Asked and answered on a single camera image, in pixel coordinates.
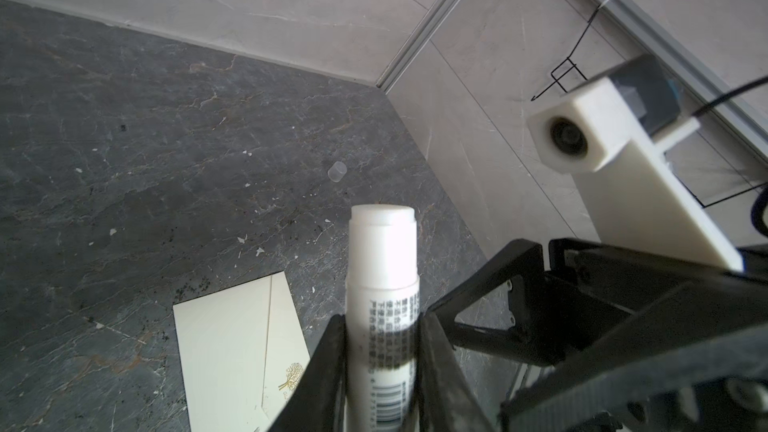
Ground white glue stick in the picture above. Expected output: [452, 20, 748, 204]
[345, 204, 420, 431]

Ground translucent glue stick cap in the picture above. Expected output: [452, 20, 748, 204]
[327, 161, 348, 183]

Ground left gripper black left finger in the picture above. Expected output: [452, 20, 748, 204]
[269, 315, 346, 431]

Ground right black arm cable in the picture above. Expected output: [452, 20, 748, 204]
[689, 74, 768, 241]

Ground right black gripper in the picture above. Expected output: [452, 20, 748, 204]
[428, 239, 767, 431]

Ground aluminium frame profiles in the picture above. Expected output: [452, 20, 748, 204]
[389, 0, 767, 169]

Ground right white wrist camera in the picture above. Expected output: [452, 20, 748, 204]
[527, 55, 744, 272]

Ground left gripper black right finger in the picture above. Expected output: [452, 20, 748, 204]
[417, 312, 494, 431]

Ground black wire hook rack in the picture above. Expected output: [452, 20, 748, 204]
[530, 2, 768, 210]

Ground cream paper envelope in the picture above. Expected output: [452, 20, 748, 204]
[173, 272, 309, 431]

